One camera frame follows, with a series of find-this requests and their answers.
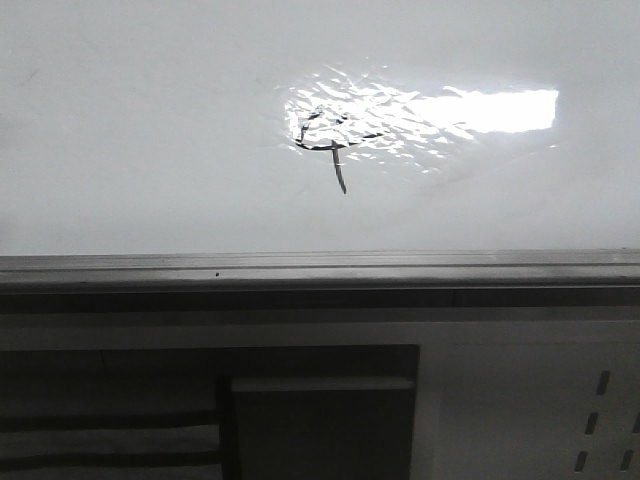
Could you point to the black marker drawing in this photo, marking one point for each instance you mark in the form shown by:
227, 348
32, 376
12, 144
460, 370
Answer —
319, 132

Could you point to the dark square block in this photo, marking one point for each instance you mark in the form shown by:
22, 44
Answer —
325, 428

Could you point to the white perforated metal panel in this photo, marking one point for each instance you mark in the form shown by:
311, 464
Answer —
529, 402

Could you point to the white whiteboard with aluminium frame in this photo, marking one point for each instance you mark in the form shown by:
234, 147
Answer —
153, 142

